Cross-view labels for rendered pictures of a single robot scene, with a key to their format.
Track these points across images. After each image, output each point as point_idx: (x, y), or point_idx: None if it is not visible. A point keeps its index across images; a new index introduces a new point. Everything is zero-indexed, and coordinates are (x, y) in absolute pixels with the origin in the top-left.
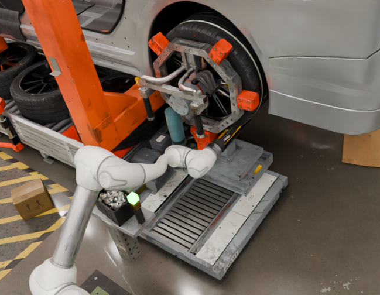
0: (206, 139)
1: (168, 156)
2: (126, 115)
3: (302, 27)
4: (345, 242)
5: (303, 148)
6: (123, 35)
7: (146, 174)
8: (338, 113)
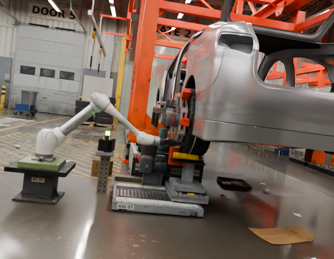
0: (170, 152)
1: (136, 129)
2: (152, 132)
3: (204, 74)
4: (186, 237)
5: (238, 219)
6: None
7: (108, 106)
8: (203, 124)
